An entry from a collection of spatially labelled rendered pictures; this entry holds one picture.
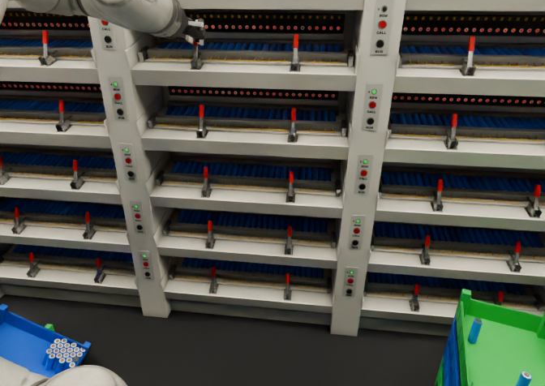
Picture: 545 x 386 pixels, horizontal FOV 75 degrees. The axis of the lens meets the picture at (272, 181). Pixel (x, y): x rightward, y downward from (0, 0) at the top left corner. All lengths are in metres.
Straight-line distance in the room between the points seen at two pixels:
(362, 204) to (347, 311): 0.42
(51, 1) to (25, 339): 1.06
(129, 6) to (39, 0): 0.15
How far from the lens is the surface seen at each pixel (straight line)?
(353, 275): 1.23
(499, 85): 1.07
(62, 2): 0.76
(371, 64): 0.97
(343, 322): 1.37
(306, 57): 1.03
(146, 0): 0.68
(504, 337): 1.10
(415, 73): 1.02
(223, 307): 1.43
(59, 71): 1.20
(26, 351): 1.45
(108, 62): 1.11
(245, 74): 0.99
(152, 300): 1.45
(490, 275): 1.33
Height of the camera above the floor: 1.02
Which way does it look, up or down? 24 degrees down
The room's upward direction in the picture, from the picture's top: 1 degrees clockwise
